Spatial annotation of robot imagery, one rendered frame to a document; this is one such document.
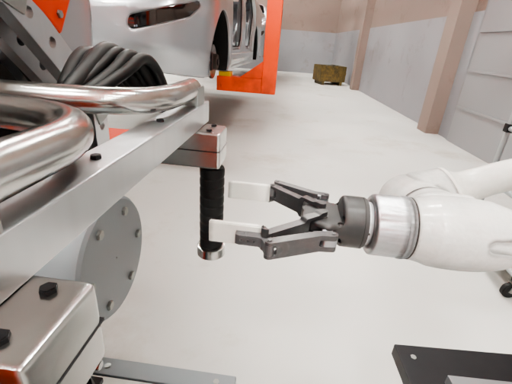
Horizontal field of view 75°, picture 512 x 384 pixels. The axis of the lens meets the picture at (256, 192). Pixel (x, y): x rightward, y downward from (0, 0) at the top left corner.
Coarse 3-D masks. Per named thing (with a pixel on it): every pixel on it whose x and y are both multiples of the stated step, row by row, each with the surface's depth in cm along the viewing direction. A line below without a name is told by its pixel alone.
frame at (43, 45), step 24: (0, 0) 34; (24, 0) 36; (0, 24) 39; (24, 24) 37; (48, 24) 41; (0, 48) 41; (24, 48) 43; (48, 48) 41; (24, 72) 45; (48, 72) 47; (96, 120) 53; (96, 144) 54
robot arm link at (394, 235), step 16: (384, 208) 44; (400, 208) 44; (416, 208) 44; (384, 224) 44; (400, 224) 43; (416, 224) 43; (368, 240) 46; (384, 240) 44; (400, 240) 44; (416, 240) 43; (384, 256) 47; (400, 256) 46
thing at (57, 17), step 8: (32, 0) 38; (40, 0) 39; (48, 0) 40; (56, 0) 42; (64, 0) 43; (40, 8) 39; (48, 8) 40; (56, 8) 42; (64, 8) 43; (48, 16) 40; (56, 16) 42; (64, 16) 43; (56, 24) 42
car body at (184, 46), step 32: (96, 0) 244; (128, 0) 245; (160, 0) 251; (192, 0) 262; (224, 0) 309; (256, 0) 550; (96, 32) 250; (128, 32) 250; (160, 32) 254; (192, 32) 267; (224, 32) 350; (256, 32) 606; (160, 64) 267; (192, 64) 279; (224, 64) 370
